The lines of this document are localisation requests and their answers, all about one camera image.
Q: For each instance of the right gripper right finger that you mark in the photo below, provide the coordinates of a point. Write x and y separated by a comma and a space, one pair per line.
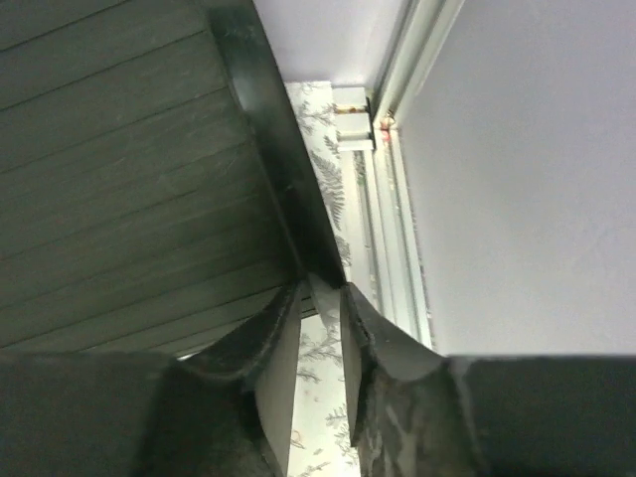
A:
413, 412

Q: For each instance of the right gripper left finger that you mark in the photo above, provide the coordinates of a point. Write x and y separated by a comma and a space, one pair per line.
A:
225, 411

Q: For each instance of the large black plastic bin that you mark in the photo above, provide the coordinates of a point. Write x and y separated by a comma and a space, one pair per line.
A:
155, 187

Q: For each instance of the floral table mat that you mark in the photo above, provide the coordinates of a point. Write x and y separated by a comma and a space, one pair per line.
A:
320, 438

